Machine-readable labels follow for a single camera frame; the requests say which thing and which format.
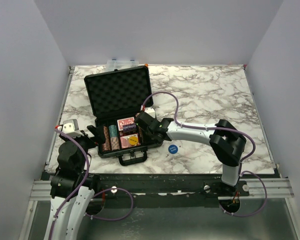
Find red playing card deck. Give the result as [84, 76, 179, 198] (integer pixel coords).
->
[117, 117, 135, 131]

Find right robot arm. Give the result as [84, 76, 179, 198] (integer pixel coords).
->
[134, 111, 247, 196]

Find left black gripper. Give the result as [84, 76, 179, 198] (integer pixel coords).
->
[60, 124, 106, 172]

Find black mounting rail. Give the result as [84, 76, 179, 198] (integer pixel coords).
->
[88, 173, 250, 209]

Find orange chip stack lower middle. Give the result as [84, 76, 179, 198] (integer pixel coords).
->
[110, 136, 120, 151]

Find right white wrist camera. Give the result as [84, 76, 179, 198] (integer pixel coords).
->
[140, 106, 156, 118]

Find purple cable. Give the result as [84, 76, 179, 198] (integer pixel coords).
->
[51, 128, 135, 240]
[141, 91, 268, 218]

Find purple grey chip stack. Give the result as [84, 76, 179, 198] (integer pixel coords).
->
[122, 123, 137, 133]

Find blue small blind button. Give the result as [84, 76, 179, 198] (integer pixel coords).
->
[168, 144, 179, 154]

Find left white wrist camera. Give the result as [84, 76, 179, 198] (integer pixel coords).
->
[55, 119, 84, 138]

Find yellow big blind button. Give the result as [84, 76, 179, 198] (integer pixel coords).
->
[128, 135, 139, 146]

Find orange chip stack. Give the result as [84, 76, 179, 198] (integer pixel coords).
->
[110, 136, 120, 151]
[101, 126, 111, 152]

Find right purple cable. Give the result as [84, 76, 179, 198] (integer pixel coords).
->
[141, 91, 268, 218]

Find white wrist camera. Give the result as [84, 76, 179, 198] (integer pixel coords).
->
[140, 106, 156, 118]
[55, 119, 84, 138]

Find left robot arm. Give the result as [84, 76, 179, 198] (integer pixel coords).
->
[44, 123, 106, 240]

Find green chip stack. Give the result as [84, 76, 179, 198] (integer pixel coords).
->
[108, 124, 118, 138]

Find black poker set case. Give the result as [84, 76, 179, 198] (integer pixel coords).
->
[84, 65, 162, 166]

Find orange chip stack left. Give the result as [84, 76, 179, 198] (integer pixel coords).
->
[101, 126, 111, 152]

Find clear plastic box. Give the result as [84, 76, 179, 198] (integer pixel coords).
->
[105, 59, 139, 72]

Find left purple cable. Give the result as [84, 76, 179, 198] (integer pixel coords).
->
[51, 128, 135, 240]

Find red card deck in case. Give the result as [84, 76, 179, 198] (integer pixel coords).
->
[120, 134, 140, 149]

